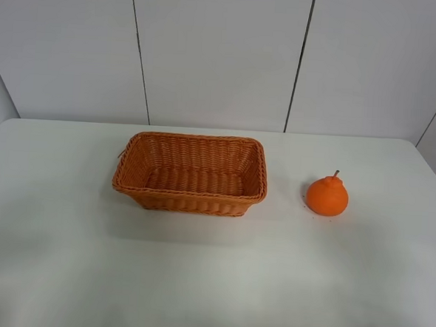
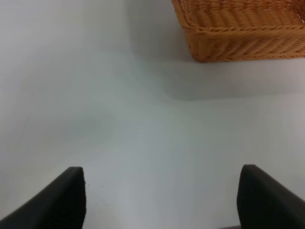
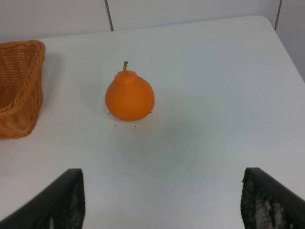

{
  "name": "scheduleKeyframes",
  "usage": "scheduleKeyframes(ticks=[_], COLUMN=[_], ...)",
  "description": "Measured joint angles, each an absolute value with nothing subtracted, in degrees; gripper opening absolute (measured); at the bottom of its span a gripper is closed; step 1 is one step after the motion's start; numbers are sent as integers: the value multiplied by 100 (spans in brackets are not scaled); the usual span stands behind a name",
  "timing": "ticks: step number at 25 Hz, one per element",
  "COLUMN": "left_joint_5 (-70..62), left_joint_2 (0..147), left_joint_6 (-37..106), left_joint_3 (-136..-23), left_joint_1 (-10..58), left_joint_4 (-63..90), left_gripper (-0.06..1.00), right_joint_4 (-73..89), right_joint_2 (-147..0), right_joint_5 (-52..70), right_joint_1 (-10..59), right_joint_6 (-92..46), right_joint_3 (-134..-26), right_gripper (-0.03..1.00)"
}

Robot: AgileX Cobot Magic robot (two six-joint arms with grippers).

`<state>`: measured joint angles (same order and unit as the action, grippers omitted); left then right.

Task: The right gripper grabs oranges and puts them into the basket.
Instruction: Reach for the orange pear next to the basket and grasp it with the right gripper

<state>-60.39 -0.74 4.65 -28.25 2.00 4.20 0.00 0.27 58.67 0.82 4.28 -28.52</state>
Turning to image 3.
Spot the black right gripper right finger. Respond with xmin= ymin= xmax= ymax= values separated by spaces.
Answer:
xmin=240 ymin=167 xmax=305 ymax=229

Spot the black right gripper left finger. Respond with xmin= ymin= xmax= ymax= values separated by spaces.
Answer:
xmin=0 ymin=168 xmax=85 ymax=229

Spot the orange with stem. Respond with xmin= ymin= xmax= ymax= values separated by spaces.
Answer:
xmin=105 ymin=61 xmax=155 ymax=121

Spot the orange wicker basket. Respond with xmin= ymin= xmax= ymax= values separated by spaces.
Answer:
xmin=0 ymin=40 xmax=46 ymax=139

